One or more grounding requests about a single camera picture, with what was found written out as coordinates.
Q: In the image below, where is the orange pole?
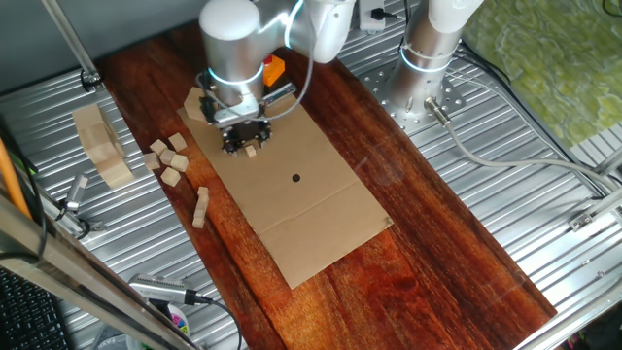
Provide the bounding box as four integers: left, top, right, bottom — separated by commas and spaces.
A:
0, 135, 33, 220

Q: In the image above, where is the red-brown wooden board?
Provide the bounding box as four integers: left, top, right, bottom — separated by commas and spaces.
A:
94, 18, 559, 350

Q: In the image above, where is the black camera cable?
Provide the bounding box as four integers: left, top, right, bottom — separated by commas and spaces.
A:
184, 290, 243, 350

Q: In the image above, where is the metal frame bar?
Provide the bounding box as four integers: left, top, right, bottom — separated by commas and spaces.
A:
0, 192, 200, 350

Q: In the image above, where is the aluminium robot mounting plate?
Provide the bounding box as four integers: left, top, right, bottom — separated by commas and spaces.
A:
359, 60, 467, 136

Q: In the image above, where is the aluminium profile bar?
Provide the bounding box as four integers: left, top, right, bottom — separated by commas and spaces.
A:
568, 145, 622, 232

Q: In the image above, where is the gray cable with metal connector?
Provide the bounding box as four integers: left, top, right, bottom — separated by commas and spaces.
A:
423, 95, 622, 193

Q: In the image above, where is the orange emergency stop button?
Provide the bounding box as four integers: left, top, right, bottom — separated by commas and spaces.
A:
261, 53, 287, 88

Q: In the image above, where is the large wooden block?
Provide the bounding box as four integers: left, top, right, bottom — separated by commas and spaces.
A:
94, 157, 136, 190
183, 86, 210, 123
72, 102, 109, 136
86, 141, 126, 167
77, 124, 118, 153

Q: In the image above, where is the black wrist-mounted device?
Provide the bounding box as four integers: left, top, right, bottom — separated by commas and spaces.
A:
197, 89, 218, 125

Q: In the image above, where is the black keyboard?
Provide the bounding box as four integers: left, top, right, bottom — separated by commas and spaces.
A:
0, 266, 74, 350

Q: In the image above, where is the white power strip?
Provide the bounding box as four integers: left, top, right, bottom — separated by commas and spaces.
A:
358, 0, 388, 35

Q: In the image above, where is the orange box red button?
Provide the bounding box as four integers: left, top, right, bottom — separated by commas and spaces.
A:
259, 82, 297, 107

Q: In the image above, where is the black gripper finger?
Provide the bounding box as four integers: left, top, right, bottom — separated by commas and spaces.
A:
221, 133, 243, 158
255, 128, 273, 153

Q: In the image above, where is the metal stand pole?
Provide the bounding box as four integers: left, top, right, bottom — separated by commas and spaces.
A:
41, 0, 106, 93

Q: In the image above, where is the silver wrist bracket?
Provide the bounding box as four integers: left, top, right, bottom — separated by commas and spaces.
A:
211, 104, 261, 125

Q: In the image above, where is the silver camera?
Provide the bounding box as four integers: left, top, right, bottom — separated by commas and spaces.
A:
127, 273, 198, 306
62, 173, 91, 213

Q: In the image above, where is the brown cardboard sheet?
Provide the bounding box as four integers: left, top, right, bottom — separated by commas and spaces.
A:
177, 89, 394, 291

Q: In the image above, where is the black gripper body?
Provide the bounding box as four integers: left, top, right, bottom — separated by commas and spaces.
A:
221, 119, 273, 145

